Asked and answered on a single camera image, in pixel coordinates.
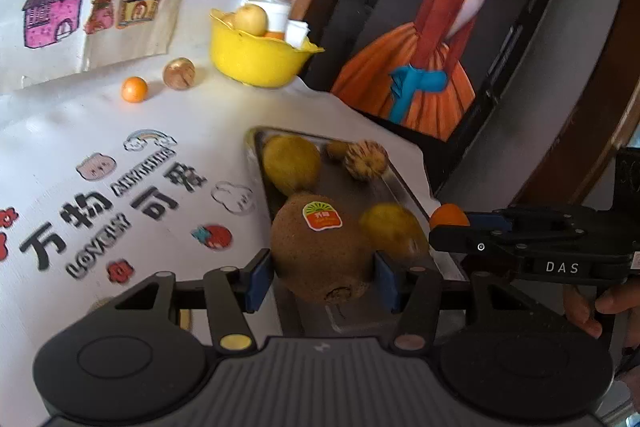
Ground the white tissue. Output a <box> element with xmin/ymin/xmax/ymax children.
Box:
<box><xmin>284</xmin><ymin>20</ymin><xmax>311</xmax><ymax>50</ymax></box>

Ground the framed girl painting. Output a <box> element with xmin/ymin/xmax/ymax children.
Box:
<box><xmin>305</xmin><ymin>0</ymin><xmax>576</xmax><ymax>142</ymax></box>

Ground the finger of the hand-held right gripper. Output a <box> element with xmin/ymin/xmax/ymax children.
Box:
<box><xmin>428</xmin><ymin>226</ymin><xmax>522</xmax><ymax>276</ymax></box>
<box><xmin>467</xmin><ymin>206</ymin><xmax>589</xmax><ymax>246</ymax></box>

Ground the person's right hand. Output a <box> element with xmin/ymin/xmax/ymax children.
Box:
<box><xmin>562</xmin><ymin>277</ymin><xmax>640</xmax><ymax>340</ymax></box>

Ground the small brown fruit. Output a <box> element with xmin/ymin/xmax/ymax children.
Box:
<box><xmin>326</xmin><ymin>140</ymin><xmax>351</xmax><ymax>162</ymax></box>

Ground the round tan fruit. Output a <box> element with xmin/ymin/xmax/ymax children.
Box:
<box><xmin>163</xmin><ymin>58</ymin><xmax>196</xmax><ymax>92</ymax></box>

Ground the brown kiwi with sticker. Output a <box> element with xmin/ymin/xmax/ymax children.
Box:
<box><xmin>270</xmin><ymin>193</ymin><xmax>377</xmax><ymax>306</ymax></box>

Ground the brown spiky fruit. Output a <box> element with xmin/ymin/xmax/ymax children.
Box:
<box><xmin>344</xmin><ymin>140</ymin><xmax>390</xmax><ymax>182</ymax></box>

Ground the yellow-green pear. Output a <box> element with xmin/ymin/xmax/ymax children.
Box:
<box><xmin>262</xmin><ymin>134</ymin><xmax>322</xmax><ymax>198</ymax></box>

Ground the oval yellow fruit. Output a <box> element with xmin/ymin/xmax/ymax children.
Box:
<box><xmin>359</xmin><ymin>203</ymin><xmax>431</xmax><ymax>261</ymax></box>

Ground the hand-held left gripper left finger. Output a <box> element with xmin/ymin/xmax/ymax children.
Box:
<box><xmin>115</xmin><ymin>248</ymin><xmax>274</xmax><ymax>354</ymax></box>

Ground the yellow plastic bowl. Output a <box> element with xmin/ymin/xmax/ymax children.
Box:
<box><xmin>209</xmin><ymin>8</ymin><xmax>325</xmax><ymax>88</ymax></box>

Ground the pale yellow apple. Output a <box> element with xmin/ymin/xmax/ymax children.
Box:
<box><xmin>232</xmin><ymin>4</ymin><xmax>269</xmax><ymax>36</ymax></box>

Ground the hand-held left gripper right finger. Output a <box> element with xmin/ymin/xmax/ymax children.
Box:
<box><xmin>374</xmin><ymin>251</ymin><xmax>526</xmax><ymax>354</ymax></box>

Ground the white cup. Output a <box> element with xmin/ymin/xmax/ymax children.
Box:
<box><xmin>247</xmin><ymin>0</ymin><xmax>292</xmax><ymax>35</ymax></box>

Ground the metal tray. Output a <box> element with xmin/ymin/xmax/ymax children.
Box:
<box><xmin>243</xmin><ymin>126</ymin><xmax>473</xmax><ymax>335</ymax></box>

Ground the printed white tablecloth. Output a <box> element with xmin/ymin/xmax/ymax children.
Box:
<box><xmin>0</xmin><ymin>72</ymin><xmax>436</xmax><ymax>350</ymax></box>

